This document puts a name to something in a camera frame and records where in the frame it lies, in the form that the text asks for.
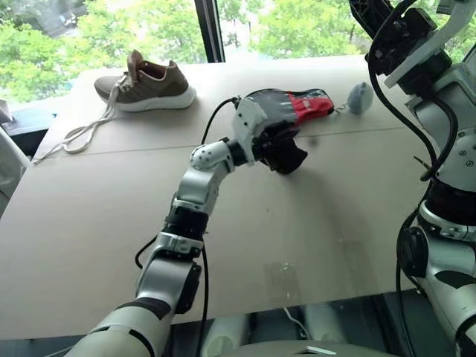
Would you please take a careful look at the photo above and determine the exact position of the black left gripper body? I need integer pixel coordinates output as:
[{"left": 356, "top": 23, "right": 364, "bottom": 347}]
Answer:
[{"left": 253, "top": 127, "right": 279, "bottom": 169}]

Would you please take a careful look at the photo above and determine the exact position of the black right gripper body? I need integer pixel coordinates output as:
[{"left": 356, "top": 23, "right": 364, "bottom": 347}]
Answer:
[{"left": 365, "top": 7, "right": 439, "bottom": 78}]

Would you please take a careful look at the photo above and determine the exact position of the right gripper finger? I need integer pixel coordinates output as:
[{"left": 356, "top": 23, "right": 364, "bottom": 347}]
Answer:
[{"left": 348, "top": 0, "right": 396, "bottom": 39}]

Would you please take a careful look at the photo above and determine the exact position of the red black paddle case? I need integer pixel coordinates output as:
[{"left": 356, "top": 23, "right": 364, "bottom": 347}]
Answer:
[{"left": 243, "top": 88, "right": 335, "bottom": 126}]

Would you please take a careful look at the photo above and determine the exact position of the brown sneaker with white sole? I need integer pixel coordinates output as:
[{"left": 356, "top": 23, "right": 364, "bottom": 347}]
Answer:
[{"left": 32, "top": 50, "right": 197, "bottom": 164}]

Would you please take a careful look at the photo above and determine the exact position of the grey rounded robot leg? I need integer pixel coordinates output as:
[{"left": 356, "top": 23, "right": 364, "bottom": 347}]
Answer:
[
  {"left": 208, "top": 315, "right": 248, "bottom": 355},
  {"left": 304, "top": 303, "right": 345, "bottom": 344}
]

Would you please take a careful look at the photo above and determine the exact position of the white chair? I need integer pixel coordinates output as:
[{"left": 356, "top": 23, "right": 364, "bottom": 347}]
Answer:
[{"left": 0, "top": 98, "right": 31, "bottom": 217}]

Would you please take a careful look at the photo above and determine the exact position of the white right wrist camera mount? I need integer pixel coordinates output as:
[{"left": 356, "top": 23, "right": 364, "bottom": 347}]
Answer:
[{"left": 382, "top": 0, "right": 476, "bottom": 89}]

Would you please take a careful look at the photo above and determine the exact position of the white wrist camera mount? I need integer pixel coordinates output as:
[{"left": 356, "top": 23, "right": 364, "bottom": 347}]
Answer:
[
  {"left": 232, "top": 97, "right": 269, "bottom": 164},
  {"left": 382, "top": 0, "right": 476, "bottom": 89}
]

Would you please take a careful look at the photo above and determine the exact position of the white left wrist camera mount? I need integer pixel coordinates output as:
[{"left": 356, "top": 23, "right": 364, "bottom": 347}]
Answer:
[{"left": 232, "top": 97, "right": 269, "bottom": 164}]

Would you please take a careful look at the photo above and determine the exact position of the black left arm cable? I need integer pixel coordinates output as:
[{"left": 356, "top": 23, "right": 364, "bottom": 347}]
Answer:
[{"left": 134, "top": 96, "right": 242, "bottom": 357}]

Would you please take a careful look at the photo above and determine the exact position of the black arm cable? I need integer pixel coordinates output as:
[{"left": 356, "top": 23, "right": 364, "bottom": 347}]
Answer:
[
  {"left": 365, "top": 51, "right": 459, "bottom": 357},
  {"left": 134, "top": 96, "right": 242, "bottom": 357}
]

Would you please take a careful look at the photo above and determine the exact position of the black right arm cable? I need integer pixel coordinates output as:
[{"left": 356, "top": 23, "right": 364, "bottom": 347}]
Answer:
[{"left": 365, "top": 51, "right": 459, "bottom": 357}]

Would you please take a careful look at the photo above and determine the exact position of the grey plush keychain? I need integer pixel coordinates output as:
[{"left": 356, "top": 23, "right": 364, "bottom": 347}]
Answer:
[{"left": 334, "top": 82, "right": 374, "bottom": 115}]

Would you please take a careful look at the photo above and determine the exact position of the dark window frame pillar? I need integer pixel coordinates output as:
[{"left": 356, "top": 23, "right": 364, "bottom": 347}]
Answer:
[{"left": 195, "top": 0, "right": 227, "bottom": 64}]

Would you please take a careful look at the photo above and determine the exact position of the thin white cable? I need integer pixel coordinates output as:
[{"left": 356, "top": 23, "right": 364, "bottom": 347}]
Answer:
[{"left": 284, "top": 307, "right": 312, "bottom": 341}]

